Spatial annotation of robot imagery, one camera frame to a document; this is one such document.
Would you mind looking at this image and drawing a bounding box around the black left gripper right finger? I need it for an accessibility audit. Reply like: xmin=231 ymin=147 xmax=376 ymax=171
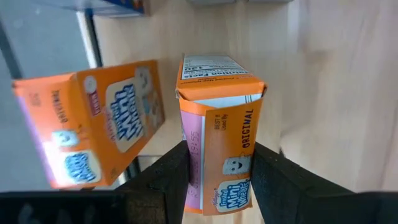
xmin=250 ymin=142 xmax=398 ymax=224

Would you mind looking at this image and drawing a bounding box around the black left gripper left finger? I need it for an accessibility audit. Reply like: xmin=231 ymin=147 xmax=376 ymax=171
xmin=0 ymin=140 xmax=191 ymax=224

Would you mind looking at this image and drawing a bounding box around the orange Mini Wheats cereal box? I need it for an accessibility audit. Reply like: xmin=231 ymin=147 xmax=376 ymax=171
xmin=11 ymin=59 xmax=167 ymax=190
xmin=175 ymin=52 xmax=269 ymax=217

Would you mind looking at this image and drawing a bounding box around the blue Frosted Flakes cereal box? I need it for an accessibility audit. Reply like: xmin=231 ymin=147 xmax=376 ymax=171
xmin=30 ymin=0 xmax=150 ymax=19

